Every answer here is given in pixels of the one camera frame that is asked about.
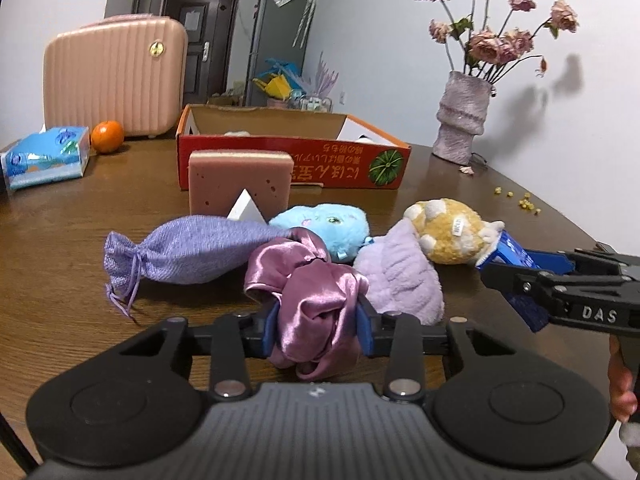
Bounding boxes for white folded umbrella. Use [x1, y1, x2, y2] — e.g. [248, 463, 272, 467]
[292, 0, 319, 50]

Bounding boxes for blue plush toy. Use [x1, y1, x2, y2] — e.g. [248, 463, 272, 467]
[269, 203, 374, 264]

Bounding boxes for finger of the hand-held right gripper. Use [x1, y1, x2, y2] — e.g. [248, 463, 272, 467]
[530, 248, 640, 277]
[479, 260, 640, 307]

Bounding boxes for scattered yellow crumbs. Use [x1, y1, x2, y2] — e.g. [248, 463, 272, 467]
[492, 186, 544, 216]

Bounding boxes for yellow plastic item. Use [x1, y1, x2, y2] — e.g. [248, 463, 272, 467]
[252, 76, 291, 101]

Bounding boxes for orange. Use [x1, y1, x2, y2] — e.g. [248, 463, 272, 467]
[90, 120, 125, 154]

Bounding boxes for yellow plush toy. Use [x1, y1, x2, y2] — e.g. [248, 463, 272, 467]
[403, 198, 506, 266]

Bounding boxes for dried pink roses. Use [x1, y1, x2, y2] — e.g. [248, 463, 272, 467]
[410, 0, 581, 86]

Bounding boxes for pink ribbed suitcase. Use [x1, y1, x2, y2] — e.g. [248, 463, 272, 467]
[42, 14, 189, 139]

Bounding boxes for purple drawstring pouch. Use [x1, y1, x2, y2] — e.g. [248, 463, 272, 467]
[103, 215, 296, 317]

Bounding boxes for person's right hand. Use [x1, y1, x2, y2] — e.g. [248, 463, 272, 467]
[606, 335, 639, 423]

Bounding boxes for red cardboard box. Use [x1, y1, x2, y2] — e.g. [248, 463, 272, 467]
[176, 104, 412, 191]

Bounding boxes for blue folding rack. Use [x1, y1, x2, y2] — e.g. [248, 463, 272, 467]
[263, 57, 306, 86]

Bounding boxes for purple coral decoration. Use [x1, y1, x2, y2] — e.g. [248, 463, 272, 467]
[300, 51, 341, 101]

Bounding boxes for dark brown door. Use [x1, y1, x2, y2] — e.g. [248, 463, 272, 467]
[161, 0, 242, 107]

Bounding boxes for grey refrigerator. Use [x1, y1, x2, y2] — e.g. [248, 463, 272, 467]
[244, 0, 321, 107]

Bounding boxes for pink satin scrunchie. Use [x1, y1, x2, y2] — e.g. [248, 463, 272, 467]
[243, 227, 371, 380]

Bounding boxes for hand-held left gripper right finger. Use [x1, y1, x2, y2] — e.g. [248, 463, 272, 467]
[356, 296, 516, 404]

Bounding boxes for pink sponge block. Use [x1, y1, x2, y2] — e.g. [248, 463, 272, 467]
[188, 150, 295, 217]

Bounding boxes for purple textured vase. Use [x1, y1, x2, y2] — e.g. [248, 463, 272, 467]
[432, 71, 494, 165]

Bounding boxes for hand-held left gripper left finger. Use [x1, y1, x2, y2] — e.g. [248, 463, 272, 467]
[117, 305, 281, 402]

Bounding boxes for basket of small bottles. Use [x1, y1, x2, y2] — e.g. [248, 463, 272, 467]
[290, 92, 334, 114]

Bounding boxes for white triangular sponge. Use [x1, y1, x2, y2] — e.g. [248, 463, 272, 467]
[226, 188, 267, 224]

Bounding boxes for lavender fluffy cloth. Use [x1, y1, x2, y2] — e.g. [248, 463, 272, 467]
[352, 220, 445, 326]

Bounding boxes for blue tissue pack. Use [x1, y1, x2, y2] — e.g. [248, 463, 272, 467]
[0, 126, 91, 191]

